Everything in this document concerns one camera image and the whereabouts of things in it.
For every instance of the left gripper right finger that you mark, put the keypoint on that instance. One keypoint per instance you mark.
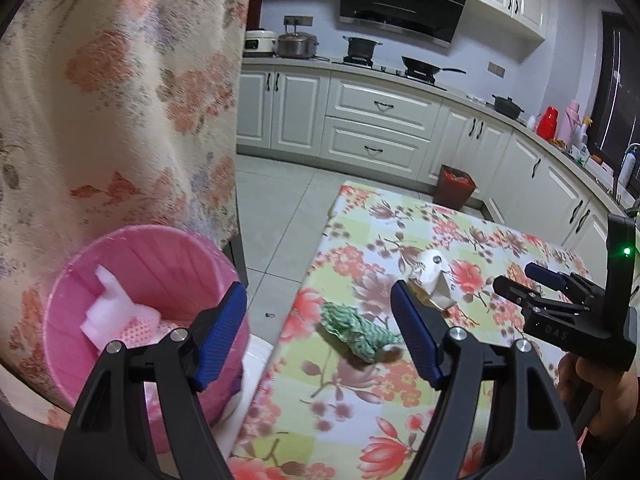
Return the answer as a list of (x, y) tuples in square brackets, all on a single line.
[(529, 434)]

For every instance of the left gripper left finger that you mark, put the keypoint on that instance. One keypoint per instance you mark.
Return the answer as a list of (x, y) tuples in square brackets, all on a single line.
[(109, 435)]

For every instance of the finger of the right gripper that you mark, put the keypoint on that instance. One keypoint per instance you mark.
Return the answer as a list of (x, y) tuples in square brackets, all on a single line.
[(528, 300), (544, 276)]

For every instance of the white foam block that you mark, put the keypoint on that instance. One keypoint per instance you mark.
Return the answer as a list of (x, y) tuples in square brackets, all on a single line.
[(110, 313)]

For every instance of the white paper cup trash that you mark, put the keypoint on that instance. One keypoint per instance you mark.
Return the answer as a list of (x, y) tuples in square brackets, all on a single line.
[(428, 281)]

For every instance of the pink lined trash bin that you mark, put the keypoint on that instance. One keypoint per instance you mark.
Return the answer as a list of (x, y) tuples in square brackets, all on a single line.
[(175, 272)]

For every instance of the person's right hand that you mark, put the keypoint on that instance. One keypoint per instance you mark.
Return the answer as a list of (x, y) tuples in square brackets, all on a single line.
[(619, 398)]

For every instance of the steel sink faucet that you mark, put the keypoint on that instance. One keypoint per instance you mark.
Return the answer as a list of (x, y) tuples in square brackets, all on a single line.
[(621, 200)]

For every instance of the pink foam net front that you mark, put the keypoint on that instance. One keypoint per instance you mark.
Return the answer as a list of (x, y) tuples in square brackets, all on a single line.
[(146, 327)]

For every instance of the dark red floor bin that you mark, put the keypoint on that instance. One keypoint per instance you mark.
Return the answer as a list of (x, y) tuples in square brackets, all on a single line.
[(454, 187)]

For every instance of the white pump bottle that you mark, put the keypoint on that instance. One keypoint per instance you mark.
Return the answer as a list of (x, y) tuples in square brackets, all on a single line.
[(629, 164)]

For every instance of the red thermos jug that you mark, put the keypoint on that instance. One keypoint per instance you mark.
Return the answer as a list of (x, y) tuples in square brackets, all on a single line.
[(547, 124)]

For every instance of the pink thermos bottle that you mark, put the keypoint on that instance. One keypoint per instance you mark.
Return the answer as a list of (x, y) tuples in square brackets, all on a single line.
[(570, 120)]

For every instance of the black casserole pot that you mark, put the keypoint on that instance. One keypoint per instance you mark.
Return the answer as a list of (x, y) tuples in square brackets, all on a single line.
[(506, 107)]

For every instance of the floral tablecloth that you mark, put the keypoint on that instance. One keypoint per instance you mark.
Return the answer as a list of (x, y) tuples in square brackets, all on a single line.
[(323, 412)]

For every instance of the white lower cabinets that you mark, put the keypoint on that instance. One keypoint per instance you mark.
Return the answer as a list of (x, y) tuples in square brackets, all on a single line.
[(383, 125)]

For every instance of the black frying pan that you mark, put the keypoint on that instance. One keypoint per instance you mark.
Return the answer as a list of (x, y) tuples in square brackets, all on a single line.
[(425, 71)]

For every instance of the black stock pot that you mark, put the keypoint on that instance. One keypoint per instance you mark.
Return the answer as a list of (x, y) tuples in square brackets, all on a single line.
[(360, 51)]

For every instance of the steel pressure cooker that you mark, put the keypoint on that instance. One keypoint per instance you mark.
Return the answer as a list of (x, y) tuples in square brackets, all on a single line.
[(297, 45)]

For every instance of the floral curtain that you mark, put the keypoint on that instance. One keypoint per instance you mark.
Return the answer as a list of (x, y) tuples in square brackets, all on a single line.
[(113, 112)]

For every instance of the white rice cooker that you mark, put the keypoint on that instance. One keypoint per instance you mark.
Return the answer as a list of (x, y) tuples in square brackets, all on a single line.
[(260, 43)]

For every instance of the wall power socket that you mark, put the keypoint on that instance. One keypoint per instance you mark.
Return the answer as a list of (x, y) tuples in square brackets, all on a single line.
[(298, 20)]

